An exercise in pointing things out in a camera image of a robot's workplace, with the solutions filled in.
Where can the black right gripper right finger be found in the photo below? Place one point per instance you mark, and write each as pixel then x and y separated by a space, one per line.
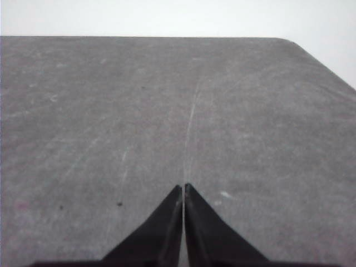
pixel 212 242

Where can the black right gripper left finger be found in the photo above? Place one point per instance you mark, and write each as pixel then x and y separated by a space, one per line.
pixel 157 241

